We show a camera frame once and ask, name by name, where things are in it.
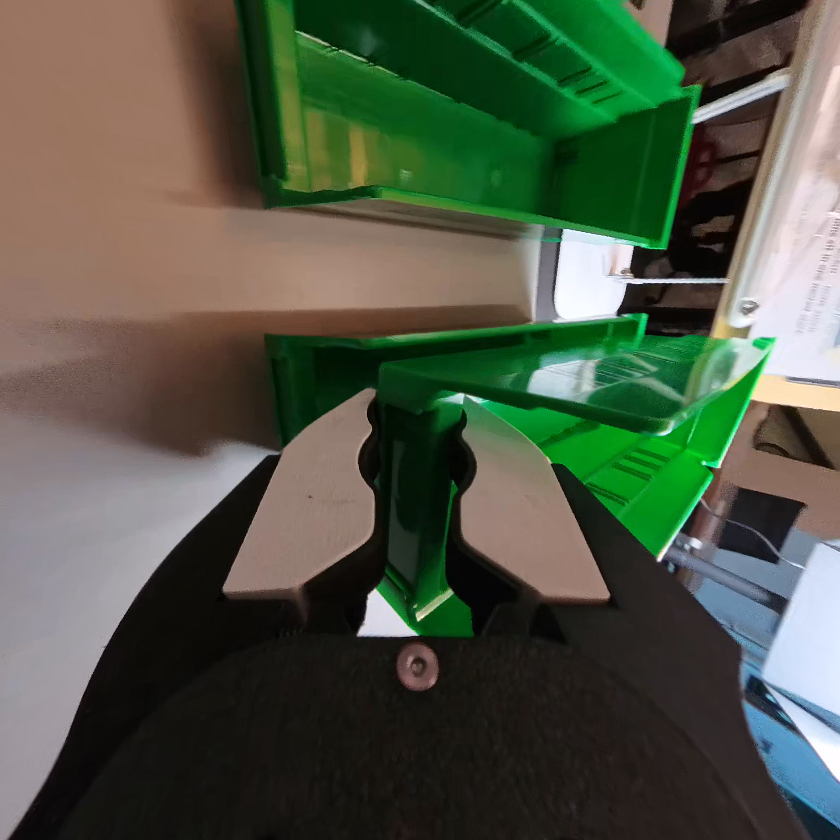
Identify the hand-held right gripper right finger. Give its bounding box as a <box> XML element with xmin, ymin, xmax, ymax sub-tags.
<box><xmin>446</xmin><ymin>400</ymin><xmax>613</xmax><ymax>636</ymax></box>

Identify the white box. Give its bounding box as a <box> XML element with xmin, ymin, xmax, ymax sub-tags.
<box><xmin>761</xmin><ymin>545</ymin><xmax>840</xmax><ymax>716</ymax></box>

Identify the thin grey cable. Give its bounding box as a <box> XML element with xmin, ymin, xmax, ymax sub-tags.
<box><xmin>699</xmin><ymin>499</ymin><xmax>803</xmax><ymax>568</ymax></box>

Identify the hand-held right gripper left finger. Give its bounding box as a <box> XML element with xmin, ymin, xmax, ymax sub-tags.
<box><xmin>222</xmin><ymin>387</ymin><xmax>385</xmax><ymax>634</ymax></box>

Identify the light grey desk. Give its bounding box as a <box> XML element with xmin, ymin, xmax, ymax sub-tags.
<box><xmin>0</xmin><ymin>0</ymin><xmax>634</xmax><ymax>821</ymax></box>

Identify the white document stand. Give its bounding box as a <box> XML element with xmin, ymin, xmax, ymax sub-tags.
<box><xmin>554</xmin><ymin>0</ymin><xmax>828</xmax><ymax>329</ymax></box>

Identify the green plastic bin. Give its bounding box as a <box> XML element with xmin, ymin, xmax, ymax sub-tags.
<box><xmin>376</xmin><ymin>336</ymin><xmax>777</xmax><ymax>639</ymax></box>
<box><xmin>233</xmin><ymin>0</ymin><xmax>703</xmax><ymax>250</ymax></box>
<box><xmin>264</xmin><ymin>314</ymin><xmax>649</xmax><ymax>454</ymax></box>

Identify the red basket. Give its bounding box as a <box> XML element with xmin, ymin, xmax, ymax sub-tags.
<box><xmin>682</xmin><ymin>141</ymin><xmax>718</xmax><ymax>217</ymax></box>

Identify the pale wooden board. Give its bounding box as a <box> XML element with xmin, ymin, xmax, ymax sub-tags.
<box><xmin>722</xmin><ymin>0</ymin><xmax>840</xmax><ymax>411</ymax></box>

